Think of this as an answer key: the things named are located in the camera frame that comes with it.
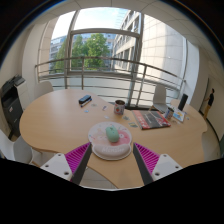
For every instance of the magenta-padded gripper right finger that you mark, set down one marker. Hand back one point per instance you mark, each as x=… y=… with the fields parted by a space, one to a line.
x=148 y=158

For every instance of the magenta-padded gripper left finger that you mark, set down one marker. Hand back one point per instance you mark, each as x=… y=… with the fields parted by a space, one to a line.
x=75 y=158

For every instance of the mint green computer mouse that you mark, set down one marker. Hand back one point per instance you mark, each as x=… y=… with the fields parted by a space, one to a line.
x=112 y=134

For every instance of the pink cartoon mouse pad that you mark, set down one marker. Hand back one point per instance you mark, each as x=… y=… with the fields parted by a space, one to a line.
x=110 y=150

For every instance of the yellow and blue sticker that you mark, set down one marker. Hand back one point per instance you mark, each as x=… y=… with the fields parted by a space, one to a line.
x=133 y=125

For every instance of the red and grey magazine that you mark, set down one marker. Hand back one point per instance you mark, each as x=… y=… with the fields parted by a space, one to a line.
x=150 y=120

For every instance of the round grey-green sticker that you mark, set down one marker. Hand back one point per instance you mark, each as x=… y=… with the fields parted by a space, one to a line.
x=125 y=118

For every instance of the small printed cup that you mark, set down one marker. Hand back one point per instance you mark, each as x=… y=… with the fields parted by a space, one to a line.
x=169 y=114

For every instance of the colourful booklet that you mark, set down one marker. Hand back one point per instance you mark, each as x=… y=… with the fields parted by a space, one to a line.
x=180 y=115

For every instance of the blue marker pen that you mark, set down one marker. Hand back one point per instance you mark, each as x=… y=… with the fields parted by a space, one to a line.
x=86 y=102

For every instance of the strawberry print mug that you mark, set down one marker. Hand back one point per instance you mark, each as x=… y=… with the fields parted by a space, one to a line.
x=119 y=108

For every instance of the narrow pale sticker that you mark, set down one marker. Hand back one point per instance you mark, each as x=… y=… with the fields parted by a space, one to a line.
x=105 y=108

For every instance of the black whiteboard eraser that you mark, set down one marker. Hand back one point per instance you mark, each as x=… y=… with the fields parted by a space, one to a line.
x=84 y=99

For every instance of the white chair with wooden legs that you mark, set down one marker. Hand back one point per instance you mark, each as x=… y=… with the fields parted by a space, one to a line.
x=13 y=150

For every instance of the black speaker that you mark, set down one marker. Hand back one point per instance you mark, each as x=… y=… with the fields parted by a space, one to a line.
x=182 y=102

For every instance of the person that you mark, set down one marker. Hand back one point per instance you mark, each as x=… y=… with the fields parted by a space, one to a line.
x=209 y=101

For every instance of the black and white printer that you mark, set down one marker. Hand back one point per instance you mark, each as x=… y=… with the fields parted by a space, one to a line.
x=11 y=103

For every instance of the metal balcony railing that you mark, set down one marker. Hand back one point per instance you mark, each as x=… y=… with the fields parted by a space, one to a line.
x=82 y=73

